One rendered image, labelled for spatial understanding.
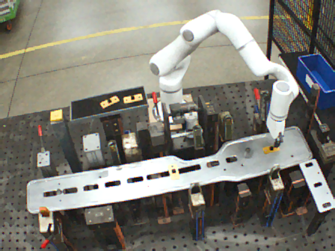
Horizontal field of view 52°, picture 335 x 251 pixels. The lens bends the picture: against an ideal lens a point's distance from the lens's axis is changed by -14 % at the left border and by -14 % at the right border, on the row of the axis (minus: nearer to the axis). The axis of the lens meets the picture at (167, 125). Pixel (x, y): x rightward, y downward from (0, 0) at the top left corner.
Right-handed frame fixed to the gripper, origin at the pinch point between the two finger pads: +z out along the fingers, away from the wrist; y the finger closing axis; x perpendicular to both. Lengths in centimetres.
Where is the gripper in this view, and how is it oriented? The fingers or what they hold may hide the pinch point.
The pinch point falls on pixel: (273, 137)
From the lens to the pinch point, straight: 175.8
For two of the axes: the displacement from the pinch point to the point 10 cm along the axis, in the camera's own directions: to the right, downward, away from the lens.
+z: 0.6, 6.7, 7.4
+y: 2.0, 7.2, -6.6
